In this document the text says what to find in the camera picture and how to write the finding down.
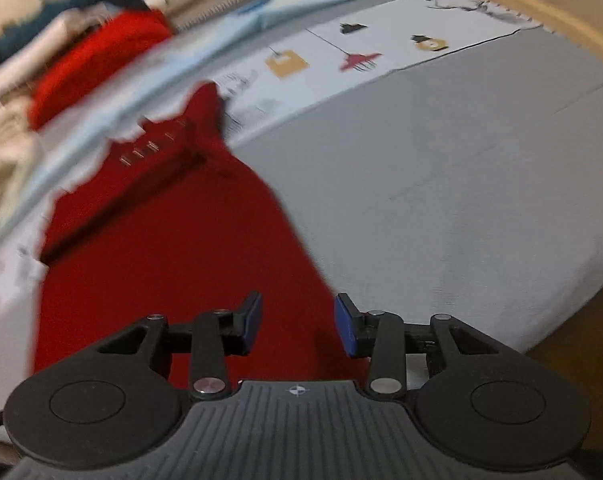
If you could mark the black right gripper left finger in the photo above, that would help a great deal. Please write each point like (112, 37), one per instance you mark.
(121, 397)

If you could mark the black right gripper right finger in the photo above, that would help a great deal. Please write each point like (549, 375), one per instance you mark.
(471, 396)

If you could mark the dark red knit garment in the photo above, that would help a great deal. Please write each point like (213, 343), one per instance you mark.
(174, 224)

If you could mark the grey printed bed sheet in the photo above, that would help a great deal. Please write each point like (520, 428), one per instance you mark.
(430, 158)

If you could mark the beige folded blanket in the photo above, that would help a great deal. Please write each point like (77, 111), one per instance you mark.
(20, 151)

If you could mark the white folded cloth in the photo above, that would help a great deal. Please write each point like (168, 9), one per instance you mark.
(56, 36)

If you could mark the light blue folded sheet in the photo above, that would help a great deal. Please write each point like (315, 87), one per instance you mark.
(151, 76)

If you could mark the bright red knit sweater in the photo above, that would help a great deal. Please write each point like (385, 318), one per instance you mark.
(95, 59)

